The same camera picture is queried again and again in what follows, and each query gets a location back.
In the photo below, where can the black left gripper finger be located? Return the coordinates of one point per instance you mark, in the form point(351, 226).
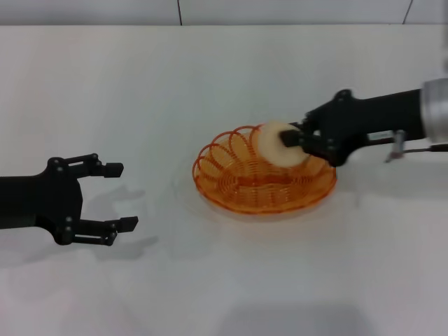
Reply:
point(113, 169)
point(127, 224)

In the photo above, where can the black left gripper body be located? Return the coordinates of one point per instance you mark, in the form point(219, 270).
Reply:
point(42, 201)

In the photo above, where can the pale round bread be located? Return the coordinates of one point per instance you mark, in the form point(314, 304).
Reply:
point(271, 147)

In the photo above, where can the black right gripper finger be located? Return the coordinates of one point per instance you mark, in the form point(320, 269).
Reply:
point(297, 124)
point(294, 139)

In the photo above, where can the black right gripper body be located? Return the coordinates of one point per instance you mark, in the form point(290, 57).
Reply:
point(367, 117)

